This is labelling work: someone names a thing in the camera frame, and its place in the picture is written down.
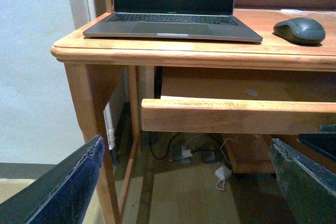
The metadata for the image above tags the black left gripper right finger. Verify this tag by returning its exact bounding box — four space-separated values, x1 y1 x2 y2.
270 138 335 223

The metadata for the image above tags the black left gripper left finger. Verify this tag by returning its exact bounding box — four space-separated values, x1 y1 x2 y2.
1 135 104 223

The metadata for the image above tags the wooden sliding keyboard tray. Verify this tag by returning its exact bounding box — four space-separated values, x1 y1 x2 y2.
141 67 335 135

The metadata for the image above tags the dark grey computer mouse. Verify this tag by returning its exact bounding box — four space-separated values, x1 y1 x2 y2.
273 17 326 45

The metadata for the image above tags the white power adapter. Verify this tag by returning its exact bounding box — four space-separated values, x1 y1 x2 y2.
215 165 232 191

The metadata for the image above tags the wooden desk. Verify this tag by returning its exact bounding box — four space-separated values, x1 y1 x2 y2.
50 0 336 224

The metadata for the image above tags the grey open laptop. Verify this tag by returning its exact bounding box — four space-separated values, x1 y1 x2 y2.
83 0 262 43

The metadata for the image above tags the white wall pipe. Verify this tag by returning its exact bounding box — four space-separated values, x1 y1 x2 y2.
103 102 116 150

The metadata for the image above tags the black floor cable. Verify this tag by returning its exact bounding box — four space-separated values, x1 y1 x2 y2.
149 131 184 160

